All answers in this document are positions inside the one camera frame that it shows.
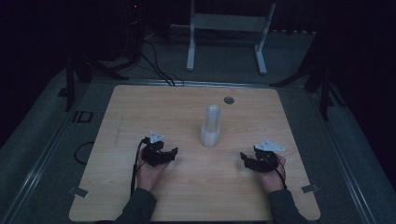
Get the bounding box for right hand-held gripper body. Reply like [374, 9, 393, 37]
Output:
[252, 139, 286, 174]

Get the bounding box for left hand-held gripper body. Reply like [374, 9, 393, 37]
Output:
[141, 130, 171, 167]

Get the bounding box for person's left hand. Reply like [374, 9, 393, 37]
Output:
[135, 147, 171, 192]

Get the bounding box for person's right hand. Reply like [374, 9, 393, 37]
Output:
[256, 153, 288, 195]

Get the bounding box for grey tape piece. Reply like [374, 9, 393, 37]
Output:
[301, 184, 321, 194]
[68, 186, 90, 199]

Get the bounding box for black tripod stand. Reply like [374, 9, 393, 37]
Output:
[57, 50, 130, 112]
[269, 32, 347, 122]

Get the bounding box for white power strip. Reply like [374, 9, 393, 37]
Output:
[271, 29, 318, 35]

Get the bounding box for white metal stand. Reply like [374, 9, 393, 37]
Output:
[186, 0, 277, 77]

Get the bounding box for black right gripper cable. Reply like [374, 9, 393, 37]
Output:
[275, 160, 289, 190]

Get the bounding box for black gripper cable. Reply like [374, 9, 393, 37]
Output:
[130, 137, 148, 197]
[275, 160, 289, 190]

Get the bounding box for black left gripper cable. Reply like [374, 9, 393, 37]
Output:
[130, 137, 148, 197]

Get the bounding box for black looped cable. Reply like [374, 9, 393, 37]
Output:
[73, 141, 95, 166]

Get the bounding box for black floor cables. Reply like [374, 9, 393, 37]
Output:
[138, 38, 185, 88]

